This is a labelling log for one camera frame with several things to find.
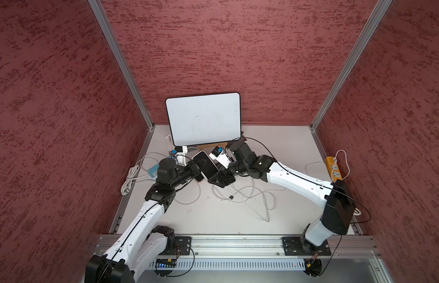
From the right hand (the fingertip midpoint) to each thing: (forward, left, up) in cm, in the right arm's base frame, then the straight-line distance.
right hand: (214, 177), depth 75 cm
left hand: (+4, +3, +4) cm, 7 cm away
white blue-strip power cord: (+13, +48, -17) cm, 53 cm away
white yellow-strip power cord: (+7, -70, -14) cm, 72 cm away
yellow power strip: (+11, -65, -16) cm, 68 cm away
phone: (+3, +4, +5) cm, 7 cm away
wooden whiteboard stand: (+28, +3, -15) cm, 33 cm away
